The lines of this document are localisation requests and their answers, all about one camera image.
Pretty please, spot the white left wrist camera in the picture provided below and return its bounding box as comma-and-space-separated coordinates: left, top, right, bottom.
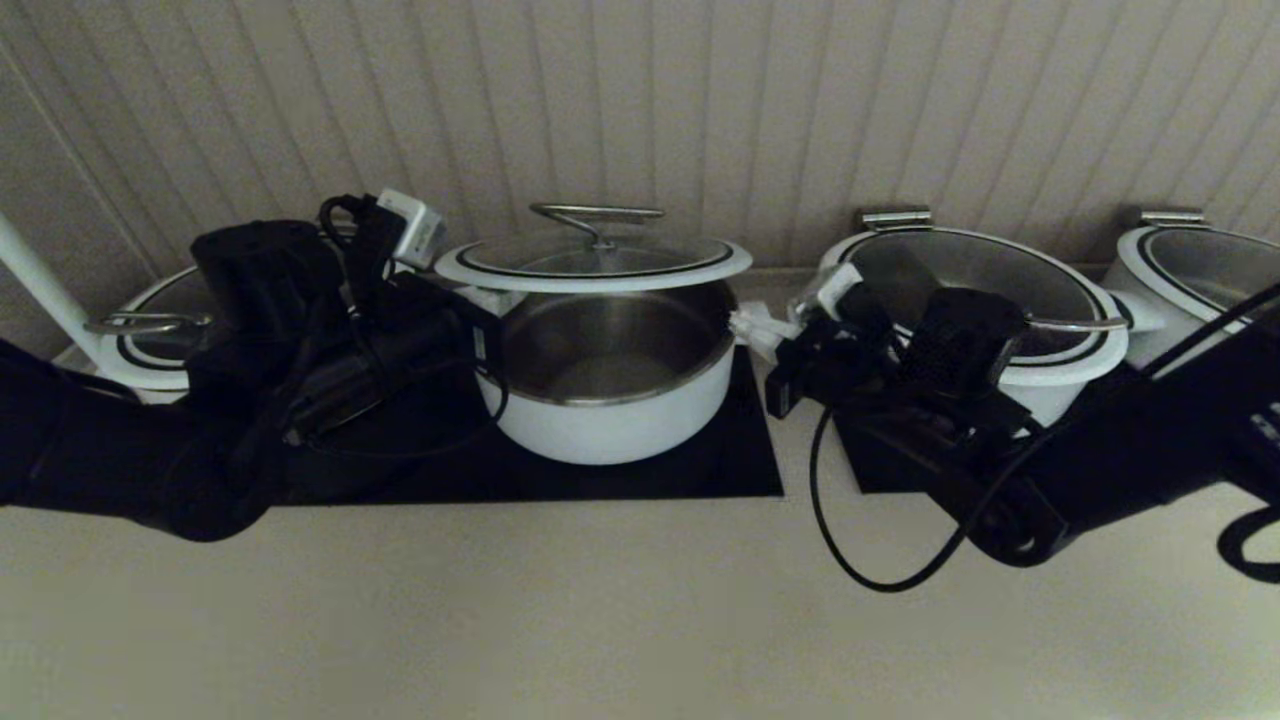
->
377, 188, 447, 270

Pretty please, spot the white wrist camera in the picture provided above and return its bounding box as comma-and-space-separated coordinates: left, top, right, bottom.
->
799, 261, 864, 322
377, 188, 447, 270

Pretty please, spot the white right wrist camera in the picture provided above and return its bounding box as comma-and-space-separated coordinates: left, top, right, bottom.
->
799, 261, 864, 322

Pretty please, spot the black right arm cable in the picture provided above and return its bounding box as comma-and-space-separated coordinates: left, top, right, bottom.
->
807, 285, 1280, 595

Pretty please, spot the black cable loop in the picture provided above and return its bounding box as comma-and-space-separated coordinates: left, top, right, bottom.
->
1216, 504, 1280, 585

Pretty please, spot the black glass cooktop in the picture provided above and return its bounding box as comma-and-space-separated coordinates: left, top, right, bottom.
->
270, 345, 786, 507
832, 408, 963, 495

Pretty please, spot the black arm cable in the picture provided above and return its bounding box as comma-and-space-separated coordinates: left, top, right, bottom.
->
290, 193, 511, 463
807, 285, 1280, 595

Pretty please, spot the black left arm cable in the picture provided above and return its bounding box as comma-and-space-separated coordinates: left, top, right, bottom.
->
290, 193, 511, 463

